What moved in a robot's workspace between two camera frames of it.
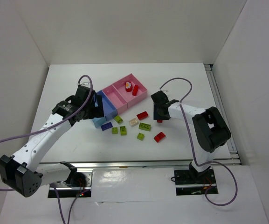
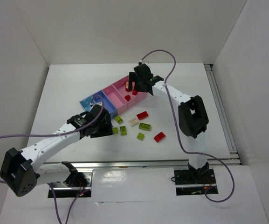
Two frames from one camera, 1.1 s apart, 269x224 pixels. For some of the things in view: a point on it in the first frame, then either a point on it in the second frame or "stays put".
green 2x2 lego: (114, 130) stays put
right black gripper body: (160, 112) -> (136, 80)
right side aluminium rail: (209, 69) stays put
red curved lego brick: (159, 136) stays put
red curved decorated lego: (128, 86) stays put
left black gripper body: (98, 106) -> (102, 126)
